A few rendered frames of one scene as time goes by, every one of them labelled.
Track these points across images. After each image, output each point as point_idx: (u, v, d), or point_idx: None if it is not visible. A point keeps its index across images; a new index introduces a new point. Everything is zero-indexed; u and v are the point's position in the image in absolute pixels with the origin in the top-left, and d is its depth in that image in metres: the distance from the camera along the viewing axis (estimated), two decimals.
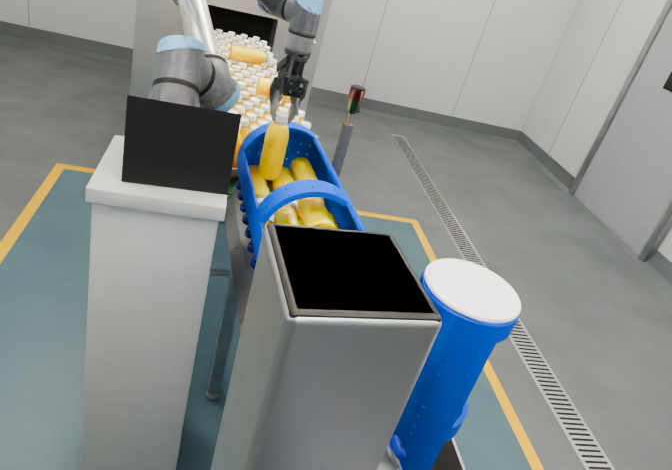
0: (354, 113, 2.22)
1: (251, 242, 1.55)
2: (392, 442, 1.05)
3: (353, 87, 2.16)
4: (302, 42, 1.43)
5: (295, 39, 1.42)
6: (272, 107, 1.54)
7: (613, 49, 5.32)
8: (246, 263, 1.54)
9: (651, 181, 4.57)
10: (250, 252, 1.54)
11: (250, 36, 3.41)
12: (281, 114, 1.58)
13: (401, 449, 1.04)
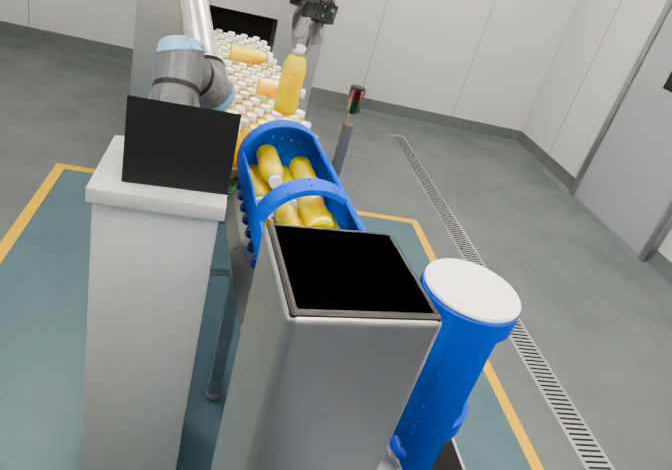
0: (354, 113, 2.22)
1: (250, 243, 1.55)
2: (392, 442, 1.05)
3: (353, 87, 2.16)
4: None
5: None
6: (295, 34, 1.54)
7: (613, 49, 5.32)
8: (246, 263, 1.54)
9: (651, 181, 4.57)
10: (252, 251, 1.53)
11: (250, 36, 3.41)
12: (275, 182, 1.58)
13: (401, 449, 1.04)
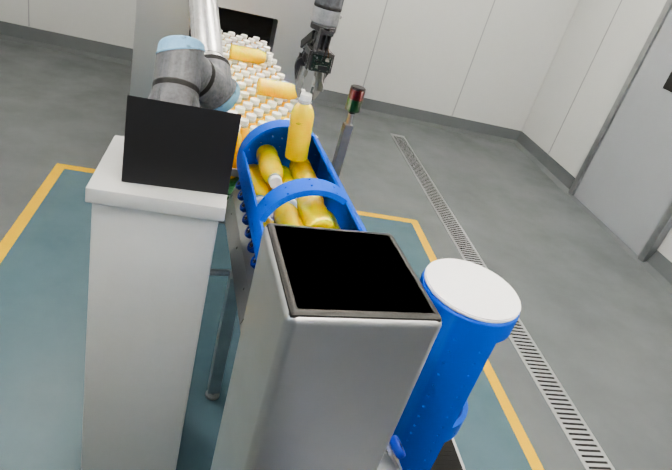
0: (354, 113, 2.22)
1: (250, 243, 1.55)
2: (392, 442, 1.05)
3: (353, 87, 2.16)
4: (329, 16, 1.42)
5: (321, 13, 1.41)
6: (297, 83, 1.54)
7: (613, 49, 5.32)
8: (246, 263, 1.54)
9: (651, 181, 4.57)
10: (252, 251, 1.53)
11: (250, 36, 3.41)
12: (275, 182, 1.58)
13: (401, 449, 1.04)
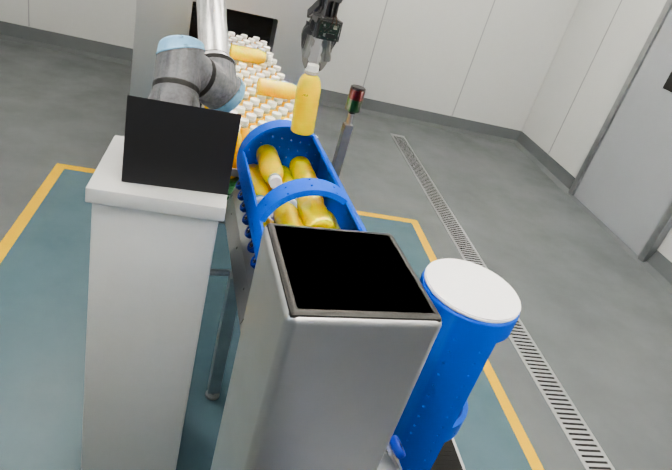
0: (354, 113, 2.22)
1: (250, 243, 1.55)
2: (392, 442, 1.05)
3: (353, 87, 2.16)
4: None
5: None
6: (304, 53, 1.50)
7: (613, 49, 5.32)
8: (246, 263, 1.54)
9: (651, 181, 4.57)
10: (252, 251, 1.53)
11: (250, 36, 3.41)
12: (275, 182, 1.58)
13: (401, 449, 1.04)
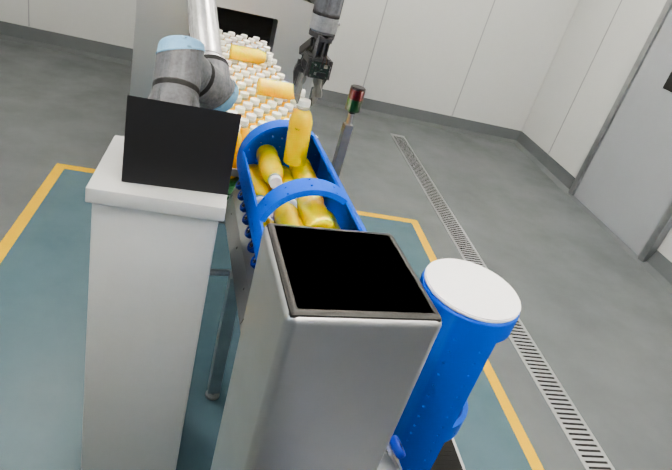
0: (354, 113, 2.22)
1: (250, 243, 1.55)
2: (392, 442, 1.05)
3: (353, 87, 2.16)
4: (327, 23, 1.43)
5: (320, 20, 1.42)
6: (296, 90, 1.55)
7: (613, 49, 5.32)
8: (246, 263, 1.54)
9: (651, 181, 4.57)
10: (252, 251, 1.53)
11: (250, 36, 3.41)
12: (275, 182, 1.58)
13: (401, 449, 1.04)
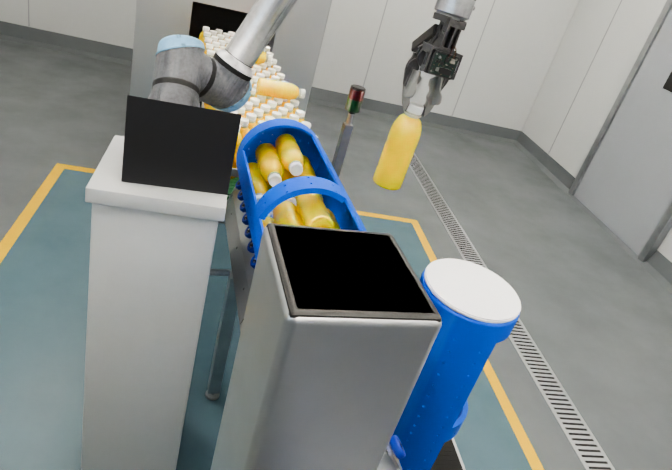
0: (354, 113, 2.22)
1: (250, 244, 1.55)
2: (392, 442, 1.05)
3: (353, 87, 2.16)
4: (461, 2, 1.07)
5: None
6: (406, 92, 1.18)
7: (613, 49, 5.32)
8: (246, 263, 1.54)
9: (651, 181, 4.57)
10: None
11: None
12: (275, 180, 1.59)
13: (401, 449, 1.04)
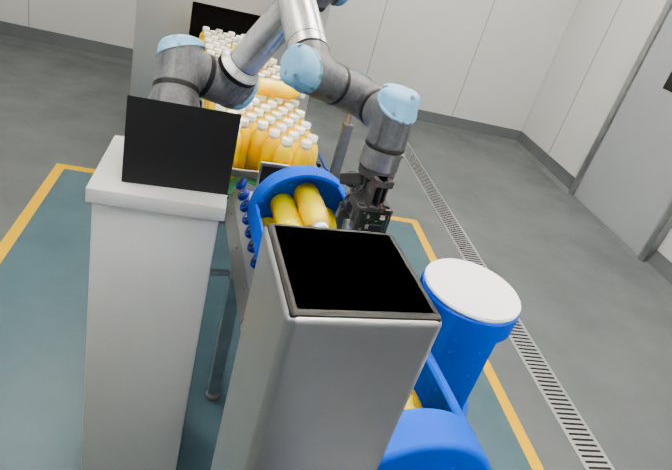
0: None
1: None
2: None
3: None
4: (387, 161, 0.98)
5: (377, 157, 0.98)
6: None
7: (613, 49, 5.32)
8: (246, 263, 1.54)
9: (651, 181, 4.57)
10: (248, 247, 1.56)
11: None
12: None
13: None
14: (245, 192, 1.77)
